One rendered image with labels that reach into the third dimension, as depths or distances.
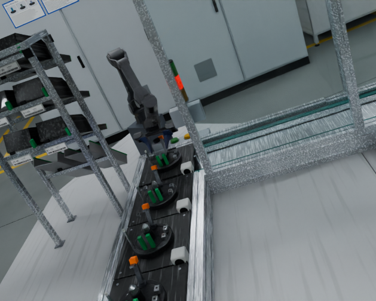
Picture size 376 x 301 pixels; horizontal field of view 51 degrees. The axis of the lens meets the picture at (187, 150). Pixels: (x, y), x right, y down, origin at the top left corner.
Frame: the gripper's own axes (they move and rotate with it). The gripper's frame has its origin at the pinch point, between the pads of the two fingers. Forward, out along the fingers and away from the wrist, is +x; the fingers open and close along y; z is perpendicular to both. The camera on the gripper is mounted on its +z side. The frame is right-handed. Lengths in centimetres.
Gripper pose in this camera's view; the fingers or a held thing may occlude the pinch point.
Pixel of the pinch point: (157, 143)
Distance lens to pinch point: 167.3
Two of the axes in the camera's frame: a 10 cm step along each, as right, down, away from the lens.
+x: 2.1, 9.2, -3.3
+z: -2.8, -2.6, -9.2
